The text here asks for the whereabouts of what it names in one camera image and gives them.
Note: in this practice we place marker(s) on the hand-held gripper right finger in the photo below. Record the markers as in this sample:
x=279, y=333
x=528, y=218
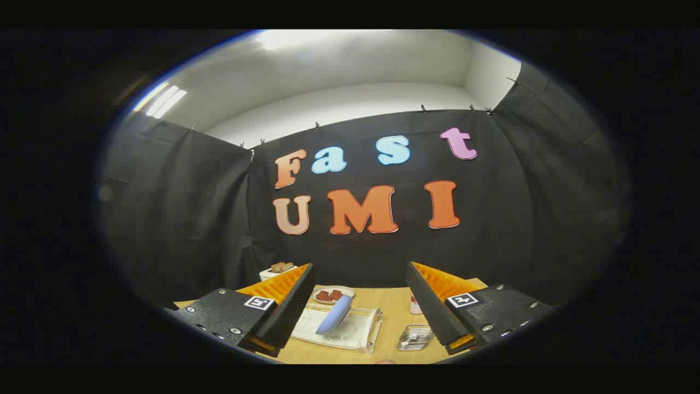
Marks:
x=429, y=306

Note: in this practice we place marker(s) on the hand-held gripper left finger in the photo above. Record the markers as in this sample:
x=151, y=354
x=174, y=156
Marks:
x=295, y=306

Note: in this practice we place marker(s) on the blue plate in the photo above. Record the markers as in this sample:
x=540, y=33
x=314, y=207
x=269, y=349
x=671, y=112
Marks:
x=333, y=316

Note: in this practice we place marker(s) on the small beige plate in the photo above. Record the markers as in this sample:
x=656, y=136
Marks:
x=347, y=291

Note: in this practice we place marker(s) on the clear bottle with red label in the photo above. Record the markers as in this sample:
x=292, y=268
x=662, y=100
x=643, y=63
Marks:
x=415, y=306

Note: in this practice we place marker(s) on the red food piece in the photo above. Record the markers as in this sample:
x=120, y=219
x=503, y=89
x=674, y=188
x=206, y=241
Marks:
x=336, y=295
x=322, y=296

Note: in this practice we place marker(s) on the toast slices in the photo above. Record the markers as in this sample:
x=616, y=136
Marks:
x=281, y=267

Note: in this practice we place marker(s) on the white toaster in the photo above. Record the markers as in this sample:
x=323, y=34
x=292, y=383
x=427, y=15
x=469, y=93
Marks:
x=268, y=273

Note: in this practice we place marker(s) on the black backdrop cloth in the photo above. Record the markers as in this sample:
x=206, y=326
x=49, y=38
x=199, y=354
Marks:
x=492, y=246

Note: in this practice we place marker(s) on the ceiling light panel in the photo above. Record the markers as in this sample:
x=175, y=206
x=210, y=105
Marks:
x=163, y=101

